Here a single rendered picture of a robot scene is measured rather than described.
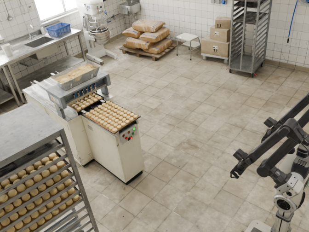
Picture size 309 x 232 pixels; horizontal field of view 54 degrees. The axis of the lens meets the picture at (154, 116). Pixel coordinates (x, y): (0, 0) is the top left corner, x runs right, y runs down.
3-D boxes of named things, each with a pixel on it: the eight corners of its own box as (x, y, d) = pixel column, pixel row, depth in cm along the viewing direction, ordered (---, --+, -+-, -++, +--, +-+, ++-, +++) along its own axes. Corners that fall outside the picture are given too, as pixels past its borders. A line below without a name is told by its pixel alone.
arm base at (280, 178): (293, 173, 186) (280, 180, 195) (282, 164, 188) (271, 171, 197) (287, 182, 181) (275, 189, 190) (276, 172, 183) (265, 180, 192)
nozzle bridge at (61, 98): (54, 112, 386) (45, 89, 366) (99, 89, 424) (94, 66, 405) (67, 122, 365) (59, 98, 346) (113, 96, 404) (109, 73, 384)
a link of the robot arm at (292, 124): (306, 141, 158) (312, 130, 163) (283, 124, 162) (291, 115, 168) (264, 179, 192) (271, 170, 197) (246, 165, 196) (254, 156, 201)
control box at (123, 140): (120, 143, 344) (118, 134, 336) (135, 133, 357) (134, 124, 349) (122, 145, 342) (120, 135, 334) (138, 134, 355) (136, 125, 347)
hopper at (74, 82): (52, 87, 369) (49, 77, 361) (89, 69, 399) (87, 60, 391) (65, 94, 351) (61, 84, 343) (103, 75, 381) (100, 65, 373)
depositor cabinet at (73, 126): (40, 134, 493) (22, 89, 444) (77, 113, 531) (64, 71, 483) (83, 171, 414) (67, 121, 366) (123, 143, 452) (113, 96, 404)
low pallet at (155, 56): (119, 52, 734) (118, 48, 728) (140, 41, 784) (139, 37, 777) (158, 62, 670) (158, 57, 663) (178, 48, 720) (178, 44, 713)
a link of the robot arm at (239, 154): (252, 161, 191) (258, 154, 196) (238, 149, 194) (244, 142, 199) (243, 170, 201) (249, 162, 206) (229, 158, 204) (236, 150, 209)
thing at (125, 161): (94, 163, 425) (78, 110, 373) (113, 150, 443) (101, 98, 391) (126, 188, 381) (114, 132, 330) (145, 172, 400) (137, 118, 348)
